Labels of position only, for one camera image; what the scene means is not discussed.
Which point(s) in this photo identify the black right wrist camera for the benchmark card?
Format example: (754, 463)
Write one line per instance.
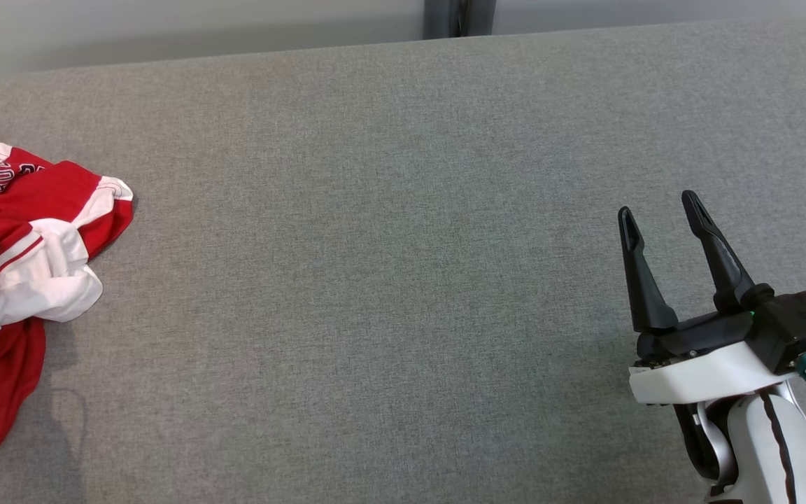
(795, 325)

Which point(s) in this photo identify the red jersey with white sleeves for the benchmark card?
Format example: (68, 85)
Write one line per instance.
(32, 210)

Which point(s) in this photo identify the grey metal partition post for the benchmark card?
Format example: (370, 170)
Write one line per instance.
(459, 17)

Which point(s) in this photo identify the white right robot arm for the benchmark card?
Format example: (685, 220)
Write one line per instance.
(753, 448)

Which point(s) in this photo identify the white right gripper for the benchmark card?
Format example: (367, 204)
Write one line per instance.
(697, 378)

